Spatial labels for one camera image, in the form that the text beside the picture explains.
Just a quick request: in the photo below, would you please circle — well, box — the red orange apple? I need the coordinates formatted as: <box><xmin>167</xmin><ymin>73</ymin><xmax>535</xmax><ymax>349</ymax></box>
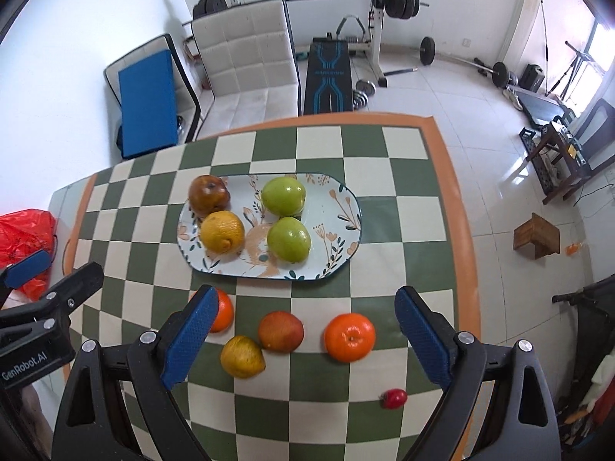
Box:
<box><xmin>258</xmin><ymin>311</ymin><xmax>305</xmax><ymax>351</ymax></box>

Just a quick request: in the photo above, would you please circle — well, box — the brown apple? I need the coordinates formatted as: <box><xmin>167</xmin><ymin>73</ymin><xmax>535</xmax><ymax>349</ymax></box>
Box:
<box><xmin>188</xmin><ymin>175</ymin><xmax>231</xmax><ymax>218</ymax></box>

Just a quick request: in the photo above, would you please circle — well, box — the chair with blue board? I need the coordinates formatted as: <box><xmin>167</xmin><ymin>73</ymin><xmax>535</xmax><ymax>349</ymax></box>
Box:
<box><xmin>104</xmin><ymin>33</ymin><xmax>201</xmax><ymax>160</ymax></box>

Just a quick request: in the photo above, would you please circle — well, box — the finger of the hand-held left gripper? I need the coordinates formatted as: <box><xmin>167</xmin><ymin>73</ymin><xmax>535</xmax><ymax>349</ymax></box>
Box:
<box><xmin>0</xmin><ymin>262</ymin><xmax>106</xmax><ymax>343</ymax></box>
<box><xmin>0</xmin><ymin>249</ymin><xmax>53</xmax><ymax>307</ymax></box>

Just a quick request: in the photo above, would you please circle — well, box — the red plastic bag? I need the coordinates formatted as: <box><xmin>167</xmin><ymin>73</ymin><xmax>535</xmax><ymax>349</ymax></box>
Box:
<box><xmin>0</xmin><ymin>209</ymin><xmax>57</xmax><ymax>301</ymax></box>

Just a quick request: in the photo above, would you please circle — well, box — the small wooden stool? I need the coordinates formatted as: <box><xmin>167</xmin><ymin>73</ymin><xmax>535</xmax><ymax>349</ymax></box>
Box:
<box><xmin>513</xmin><ymin>212</ymin><xmax>561</xmax><ymax>257</ymax></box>

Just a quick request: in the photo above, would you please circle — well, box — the black tripod stand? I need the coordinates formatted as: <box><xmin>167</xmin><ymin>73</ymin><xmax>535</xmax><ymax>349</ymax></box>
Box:
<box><xmin>545</xmin><ymin>41</ymin><xmax>597</xmax><ymax>101</ymax></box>

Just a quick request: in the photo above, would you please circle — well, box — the black chair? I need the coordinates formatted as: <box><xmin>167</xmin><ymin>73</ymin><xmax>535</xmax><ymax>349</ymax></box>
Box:
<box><xmin>574</xmin><ymin>98</ymin><xmax>615</xmax><ymax>174</ymax></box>

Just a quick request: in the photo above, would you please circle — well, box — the blue gym mat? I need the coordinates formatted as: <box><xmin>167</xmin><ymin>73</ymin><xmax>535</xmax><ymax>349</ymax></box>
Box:
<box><xmin>118</xmin><ymin>49</ymin><xmax>178</xmax><ymax>159</ymax></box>

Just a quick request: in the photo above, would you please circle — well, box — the white tufted sofa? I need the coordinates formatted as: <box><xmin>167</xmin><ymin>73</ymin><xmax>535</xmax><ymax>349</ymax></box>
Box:
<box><xmin>191</xmin><ymin>0</ymin><xmax>303</xmax><ymax>138</ymax></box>

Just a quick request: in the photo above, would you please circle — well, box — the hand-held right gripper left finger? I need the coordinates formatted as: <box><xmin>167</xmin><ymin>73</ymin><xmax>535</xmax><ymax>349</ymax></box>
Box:
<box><xmin>50</xmin><ymin>284</ymin><xmax>221</xmax><ymax>461</ymax></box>

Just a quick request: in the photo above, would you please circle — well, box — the window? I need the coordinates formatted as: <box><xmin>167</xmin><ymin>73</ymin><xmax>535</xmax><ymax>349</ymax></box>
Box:
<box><xmin>588</xmin><ymin>10</ymin><xmax>615</xmax><ymax>106</ymax></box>

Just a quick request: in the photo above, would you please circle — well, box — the black treadmill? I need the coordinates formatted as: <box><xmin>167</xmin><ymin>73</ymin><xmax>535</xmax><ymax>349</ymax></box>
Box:
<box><xmin>509</xmin><ymin>84</ymin><xmax>575</xmax><ymax>126</ymax></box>

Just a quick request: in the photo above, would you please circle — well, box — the black metal frame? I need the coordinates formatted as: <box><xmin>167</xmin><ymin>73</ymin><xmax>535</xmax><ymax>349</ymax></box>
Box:
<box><xmin>552</xmin><ymin>276</ymin><xmax>615</xmax><ymax>443</ymax></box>

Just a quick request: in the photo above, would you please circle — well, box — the short barbell with black plates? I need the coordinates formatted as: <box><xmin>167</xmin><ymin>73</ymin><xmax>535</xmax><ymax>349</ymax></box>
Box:
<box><xmin>419</xmin><ymin>36</ymin><xmax>520</xmax><ymax>90</ymax></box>

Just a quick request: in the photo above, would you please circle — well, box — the yellow lemon on plate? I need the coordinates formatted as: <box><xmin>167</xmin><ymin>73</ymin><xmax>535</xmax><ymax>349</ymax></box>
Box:
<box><xmin>200</xmin><ymin>211</ymin><xmax>246</xmax><ymax>254</ymax></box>

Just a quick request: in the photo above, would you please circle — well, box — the dark wooden side table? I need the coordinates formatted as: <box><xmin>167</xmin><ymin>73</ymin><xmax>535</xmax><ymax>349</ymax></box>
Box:
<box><xmin>526</xmin><ymin>122</ymin><xmax>597</xmax><ymax>205</ymax></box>

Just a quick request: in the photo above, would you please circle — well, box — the small red fruit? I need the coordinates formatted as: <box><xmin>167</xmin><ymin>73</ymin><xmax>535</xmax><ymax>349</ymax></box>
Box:
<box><xmin>379</xmin><ymin>388</ymin><xmax>408</xmax><ymax>410</ymax></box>

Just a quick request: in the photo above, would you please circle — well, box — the green apple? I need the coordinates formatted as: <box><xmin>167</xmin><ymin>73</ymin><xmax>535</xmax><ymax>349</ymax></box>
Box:
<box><xmin>261</xmin><ymin>177</ymin><xmax>307</xmax><ymax>217</ymax></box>
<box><xmin>266</xmin><ymin>216</ymin><xmax>313</xmax><ymax>263</ymax></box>

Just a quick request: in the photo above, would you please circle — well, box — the white squat rack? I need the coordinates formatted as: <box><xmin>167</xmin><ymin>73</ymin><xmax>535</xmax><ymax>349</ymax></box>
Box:
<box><xmin>221</xmin><ymin>0</ymin><xmax>391</xmax><ymax>88</ymax></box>

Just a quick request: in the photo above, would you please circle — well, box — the orange tangerine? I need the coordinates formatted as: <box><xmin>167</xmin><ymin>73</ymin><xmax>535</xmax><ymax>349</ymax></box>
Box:
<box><xmin>324</xmin><ymin>313</ymin><xmax>376</xmax><ymax>363</ymax></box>

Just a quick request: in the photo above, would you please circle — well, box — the long barbell with black plates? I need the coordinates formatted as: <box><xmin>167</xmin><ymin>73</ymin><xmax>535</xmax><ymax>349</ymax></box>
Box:
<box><xmin>181</xmin><ymin>0</ymin><xmax>431</xmax><ymax>27</ymax></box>

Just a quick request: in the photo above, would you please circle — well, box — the floral oval plate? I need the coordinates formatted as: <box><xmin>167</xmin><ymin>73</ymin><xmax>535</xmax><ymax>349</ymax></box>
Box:
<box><xmin>177</xmin><ymin>172</ymin><xmax>362</xmax><ymax>280</ymax></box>

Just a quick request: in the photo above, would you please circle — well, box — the black blue weight bench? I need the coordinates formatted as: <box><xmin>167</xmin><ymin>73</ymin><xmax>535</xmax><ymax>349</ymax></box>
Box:
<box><xmin>303</xmin><ymin>37</ymin><xmax>356</xmax><ymax>116</ymax></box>

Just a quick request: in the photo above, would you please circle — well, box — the person's left forearm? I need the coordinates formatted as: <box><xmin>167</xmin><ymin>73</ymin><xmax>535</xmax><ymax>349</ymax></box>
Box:
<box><xmin>14</xmin><ymin>384</ymin><xmax>53</xmax><ymax>447</ymax></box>

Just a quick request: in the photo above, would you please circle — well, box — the green white checkered tablecloth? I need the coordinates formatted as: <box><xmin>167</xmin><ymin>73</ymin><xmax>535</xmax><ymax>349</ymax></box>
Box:
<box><xmin>62</xmin><ymin>113</ymin><xmax>481</xmax><ymax>461</ymax></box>

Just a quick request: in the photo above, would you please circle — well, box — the black speaker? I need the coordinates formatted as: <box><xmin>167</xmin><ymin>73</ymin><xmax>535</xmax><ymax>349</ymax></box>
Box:
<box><xmin>522</xmin><ymin>64</ymin><xmax>545</xmax><ymax>92</ymax></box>

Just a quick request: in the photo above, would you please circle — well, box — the yellow pear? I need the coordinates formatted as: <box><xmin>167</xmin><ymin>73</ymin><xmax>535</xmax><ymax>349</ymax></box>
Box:
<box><xmin>220</xmin><ymin>335</ymin><xmax>266</xmax><ymax>378</ymax></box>

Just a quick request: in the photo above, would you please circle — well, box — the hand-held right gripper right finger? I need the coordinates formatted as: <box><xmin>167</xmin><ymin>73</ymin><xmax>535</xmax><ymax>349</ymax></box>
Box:
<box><xmin>394</xmin><ymin>285</ymin><xmax>563</xmax><ymax>461</ymax></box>

